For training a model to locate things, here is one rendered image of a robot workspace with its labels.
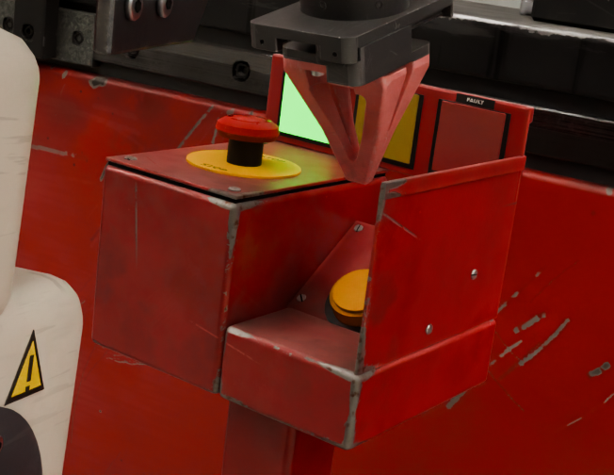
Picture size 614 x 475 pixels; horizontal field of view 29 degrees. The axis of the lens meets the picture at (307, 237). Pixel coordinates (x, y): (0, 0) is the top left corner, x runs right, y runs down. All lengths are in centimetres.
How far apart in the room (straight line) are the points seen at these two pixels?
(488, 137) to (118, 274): 24
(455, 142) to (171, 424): 51
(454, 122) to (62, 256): 55
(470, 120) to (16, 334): 42
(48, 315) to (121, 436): 79
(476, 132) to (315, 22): 17
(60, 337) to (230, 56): 65
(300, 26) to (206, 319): 19
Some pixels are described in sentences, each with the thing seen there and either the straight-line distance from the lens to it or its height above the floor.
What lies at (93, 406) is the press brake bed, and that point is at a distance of 121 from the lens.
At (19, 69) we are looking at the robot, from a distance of 36.
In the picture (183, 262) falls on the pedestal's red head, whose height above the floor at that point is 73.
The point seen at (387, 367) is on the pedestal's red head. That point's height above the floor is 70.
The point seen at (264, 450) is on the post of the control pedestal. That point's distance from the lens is 75.
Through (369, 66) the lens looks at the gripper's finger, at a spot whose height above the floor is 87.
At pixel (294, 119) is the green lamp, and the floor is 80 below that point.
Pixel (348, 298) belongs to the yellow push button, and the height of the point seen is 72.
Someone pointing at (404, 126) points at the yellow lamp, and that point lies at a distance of 77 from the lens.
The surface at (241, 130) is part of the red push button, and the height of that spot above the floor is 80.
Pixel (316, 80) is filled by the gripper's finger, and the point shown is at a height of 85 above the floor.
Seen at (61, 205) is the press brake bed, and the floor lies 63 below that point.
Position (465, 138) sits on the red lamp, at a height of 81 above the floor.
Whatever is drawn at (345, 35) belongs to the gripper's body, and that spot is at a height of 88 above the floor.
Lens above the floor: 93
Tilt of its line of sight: 15 degrees down
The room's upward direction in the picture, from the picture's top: 7 degrees clockwise
